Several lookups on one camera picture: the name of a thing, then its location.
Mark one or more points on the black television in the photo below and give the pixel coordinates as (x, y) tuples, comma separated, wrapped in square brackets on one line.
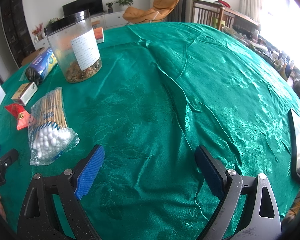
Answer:
[(83, 4)]

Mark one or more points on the clear jar with black lid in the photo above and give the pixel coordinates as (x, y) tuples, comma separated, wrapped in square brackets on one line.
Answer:
[(75, 47)]

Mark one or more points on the red flower arrangement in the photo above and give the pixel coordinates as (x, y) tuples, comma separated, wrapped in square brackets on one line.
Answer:
[(37, 31)]

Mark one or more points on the green tablecloth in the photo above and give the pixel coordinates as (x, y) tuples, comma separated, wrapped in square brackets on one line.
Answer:
[(165, 92)]

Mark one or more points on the large green potted plant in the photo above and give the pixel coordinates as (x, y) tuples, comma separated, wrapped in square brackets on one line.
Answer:
[(125, 0)]

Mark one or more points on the orange white box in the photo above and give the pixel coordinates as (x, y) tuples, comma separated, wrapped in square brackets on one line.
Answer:
[(100, 35)]

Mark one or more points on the wooden stool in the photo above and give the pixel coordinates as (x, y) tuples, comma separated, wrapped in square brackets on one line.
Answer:
[(96, 23)]

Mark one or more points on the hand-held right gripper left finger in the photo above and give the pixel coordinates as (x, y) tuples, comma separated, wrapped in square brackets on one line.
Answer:
[(90, 170)]

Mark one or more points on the small potted plant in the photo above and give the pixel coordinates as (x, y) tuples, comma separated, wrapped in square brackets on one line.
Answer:
[(110, 7)]

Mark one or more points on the dark display cabinet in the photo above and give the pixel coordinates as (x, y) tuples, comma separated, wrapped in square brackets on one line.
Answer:
[(15, 25)]

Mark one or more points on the black garbage bag roll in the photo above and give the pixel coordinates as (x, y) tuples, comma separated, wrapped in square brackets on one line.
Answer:
[(38, 66)]

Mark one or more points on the small cardboard box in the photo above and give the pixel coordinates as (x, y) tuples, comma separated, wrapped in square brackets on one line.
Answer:
[(23, 93)]

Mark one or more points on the cotton swab pack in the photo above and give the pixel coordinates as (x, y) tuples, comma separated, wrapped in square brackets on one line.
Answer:
[(50, 125)]

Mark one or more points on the white television cabinet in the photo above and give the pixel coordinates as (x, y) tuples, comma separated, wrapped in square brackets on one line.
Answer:
[(112, 20)]

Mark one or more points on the wooden chair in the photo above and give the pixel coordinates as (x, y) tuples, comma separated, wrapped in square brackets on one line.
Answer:
[(210, 12)]

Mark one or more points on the silver oblong case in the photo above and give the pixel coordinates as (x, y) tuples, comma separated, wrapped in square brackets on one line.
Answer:
[(298, 150)]

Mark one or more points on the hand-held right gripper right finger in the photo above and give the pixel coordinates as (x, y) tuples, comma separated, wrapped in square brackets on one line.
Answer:
[(211, 170)]

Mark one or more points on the orange lounge chair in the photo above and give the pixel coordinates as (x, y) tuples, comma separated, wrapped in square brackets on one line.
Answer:
[(150, 10)]

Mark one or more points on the red envelope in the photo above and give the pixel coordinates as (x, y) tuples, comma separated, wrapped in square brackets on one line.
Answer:
[(17, 116)]

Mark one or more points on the leafy potted plant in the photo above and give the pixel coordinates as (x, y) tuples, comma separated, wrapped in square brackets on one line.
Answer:
[(53, 21)]

